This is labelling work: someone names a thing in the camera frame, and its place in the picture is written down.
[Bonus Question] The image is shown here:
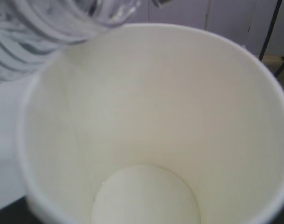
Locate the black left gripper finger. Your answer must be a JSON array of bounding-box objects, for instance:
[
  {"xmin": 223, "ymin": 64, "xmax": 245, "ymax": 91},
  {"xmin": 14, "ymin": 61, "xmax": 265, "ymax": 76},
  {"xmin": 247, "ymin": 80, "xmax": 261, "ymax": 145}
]
[{"xmin": 0, "ymin": 197, "xmax": 39, "ymax": 224}]

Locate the white paper cup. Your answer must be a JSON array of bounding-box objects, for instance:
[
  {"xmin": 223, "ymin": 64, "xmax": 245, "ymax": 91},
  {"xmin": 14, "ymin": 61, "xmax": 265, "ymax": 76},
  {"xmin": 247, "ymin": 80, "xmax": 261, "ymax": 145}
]
[{"xmin": 17, "ymin": 23, "xmax": 284, "ymax": 224}]

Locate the clear green-label water bottle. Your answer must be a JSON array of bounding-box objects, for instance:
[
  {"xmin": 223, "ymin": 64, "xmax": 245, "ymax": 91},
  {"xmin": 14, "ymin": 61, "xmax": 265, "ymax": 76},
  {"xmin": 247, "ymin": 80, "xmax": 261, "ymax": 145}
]
[{"xmin": 0, "ymin": 0, "xmax": 140, "ymax": 83}]

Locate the black stand pole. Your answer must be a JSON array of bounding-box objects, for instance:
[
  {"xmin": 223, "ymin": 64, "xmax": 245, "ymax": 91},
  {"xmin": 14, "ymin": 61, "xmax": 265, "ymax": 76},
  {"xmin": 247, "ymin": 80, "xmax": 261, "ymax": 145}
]
[{"xmin": 258, "ymin": 0, "xmax": 284, "ymax": 78}]

